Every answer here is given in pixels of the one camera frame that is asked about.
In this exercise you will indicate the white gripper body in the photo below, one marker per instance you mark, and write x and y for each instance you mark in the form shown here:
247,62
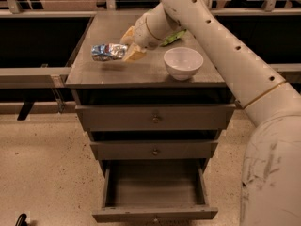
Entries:
141,31

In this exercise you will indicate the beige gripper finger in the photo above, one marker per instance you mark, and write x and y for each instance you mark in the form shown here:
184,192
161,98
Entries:
128,37
134,53

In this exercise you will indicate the silver blue redbull can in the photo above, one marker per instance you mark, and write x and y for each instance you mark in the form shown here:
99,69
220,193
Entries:
107,52

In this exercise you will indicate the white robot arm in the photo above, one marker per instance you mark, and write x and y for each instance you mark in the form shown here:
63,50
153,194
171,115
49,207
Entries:
271,177

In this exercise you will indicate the grey drawer cabinet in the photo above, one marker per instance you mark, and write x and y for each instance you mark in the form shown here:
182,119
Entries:
144,82

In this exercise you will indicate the top grey drawer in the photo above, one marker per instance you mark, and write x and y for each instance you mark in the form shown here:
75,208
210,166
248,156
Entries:
154,117

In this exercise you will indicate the middle grey drawer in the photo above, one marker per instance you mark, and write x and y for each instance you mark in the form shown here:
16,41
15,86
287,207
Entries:
153,149

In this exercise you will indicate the bottom grey open drawer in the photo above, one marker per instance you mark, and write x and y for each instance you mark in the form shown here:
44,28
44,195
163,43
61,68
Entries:
154,190

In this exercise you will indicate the green chip bag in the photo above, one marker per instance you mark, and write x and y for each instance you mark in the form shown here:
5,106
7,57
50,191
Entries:
170,39

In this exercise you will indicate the white ceramic bowl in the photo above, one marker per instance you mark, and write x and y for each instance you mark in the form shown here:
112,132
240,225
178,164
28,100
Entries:
182,63

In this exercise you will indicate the black object bottom left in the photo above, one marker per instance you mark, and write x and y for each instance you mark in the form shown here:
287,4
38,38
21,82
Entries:
21,220

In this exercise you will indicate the grey metal rail left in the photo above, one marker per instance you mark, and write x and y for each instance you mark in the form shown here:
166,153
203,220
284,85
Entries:
33,78

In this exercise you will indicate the grey metal rail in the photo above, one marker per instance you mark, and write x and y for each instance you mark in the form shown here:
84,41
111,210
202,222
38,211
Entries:
290,71
33,78

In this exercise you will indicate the grey metal rail right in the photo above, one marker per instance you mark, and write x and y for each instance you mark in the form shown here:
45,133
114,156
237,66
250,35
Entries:
290,71

